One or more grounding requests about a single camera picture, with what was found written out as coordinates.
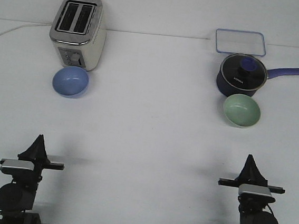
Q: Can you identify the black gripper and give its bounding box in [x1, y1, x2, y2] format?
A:
[10, 134, 64, 183]
[216, 151, 288, 208]

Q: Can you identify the green bowl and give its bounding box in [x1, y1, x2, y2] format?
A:
[223, 94, 261, 128]

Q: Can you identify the blue bowl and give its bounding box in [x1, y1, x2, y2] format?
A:
[52, 66, 90, 98]

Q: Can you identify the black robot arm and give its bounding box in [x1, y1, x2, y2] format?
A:
[0, 134, 64, 224]
[218, 154, 285, 224]

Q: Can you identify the glass pot lid blue knob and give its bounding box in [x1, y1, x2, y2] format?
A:
[220, 53, 267, 91]

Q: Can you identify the cream and chrome toaster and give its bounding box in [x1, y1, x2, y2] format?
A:
[50, 0, 107, 71]

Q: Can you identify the clear container blue rim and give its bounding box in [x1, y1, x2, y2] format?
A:
[215, 28, 266, 57]

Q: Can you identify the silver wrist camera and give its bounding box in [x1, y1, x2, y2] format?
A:
[238, 183, 272, 197]
[0, 159, 35, 175]

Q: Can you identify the blue saucepan with handle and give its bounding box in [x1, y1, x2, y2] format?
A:
[216, 68, 299, 97]

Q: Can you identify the white toaster power cable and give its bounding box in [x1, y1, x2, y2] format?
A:
[0, 18, 54, 82]

